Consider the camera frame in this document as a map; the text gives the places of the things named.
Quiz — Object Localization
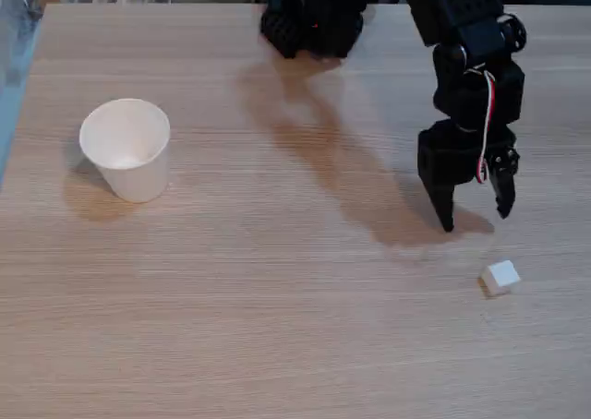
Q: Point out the small white block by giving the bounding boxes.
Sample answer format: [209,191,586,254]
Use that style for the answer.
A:
[478,259,522,299]

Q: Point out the white paper cup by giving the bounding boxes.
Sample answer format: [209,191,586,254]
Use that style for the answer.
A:
[78,97,172,204]

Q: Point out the person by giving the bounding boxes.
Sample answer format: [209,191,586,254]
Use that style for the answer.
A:
[0,0,65,92]

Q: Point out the white and red gripper cable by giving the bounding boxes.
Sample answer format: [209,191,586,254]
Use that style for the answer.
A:
[464,66,498,186]

